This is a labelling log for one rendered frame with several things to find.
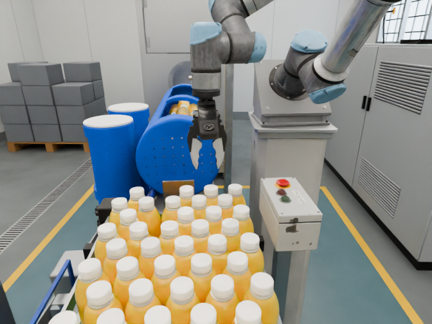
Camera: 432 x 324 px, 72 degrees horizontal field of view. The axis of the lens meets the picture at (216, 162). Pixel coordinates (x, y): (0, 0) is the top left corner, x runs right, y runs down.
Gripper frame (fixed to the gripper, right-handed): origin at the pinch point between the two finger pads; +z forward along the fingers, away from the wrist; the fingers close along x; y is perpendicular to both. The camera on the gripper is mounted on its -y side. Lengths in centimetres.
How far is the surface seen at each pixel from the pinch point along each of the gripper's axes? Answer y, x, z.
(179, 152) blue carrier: 18.1, 8.4, 2.5
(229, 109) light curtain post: 158, -24, 19
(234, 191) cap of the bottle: -2.1, -7.4, 7.0
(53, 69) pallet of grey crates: 356, 192, 4
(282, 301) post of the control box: -11.1, -21.1, 38.9
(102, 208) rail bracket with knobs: 4.0, 31.1, 14.6
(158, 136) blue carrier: 18.1, 14.9, -2.9
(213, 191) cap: -2.0, -1.4, 6.8
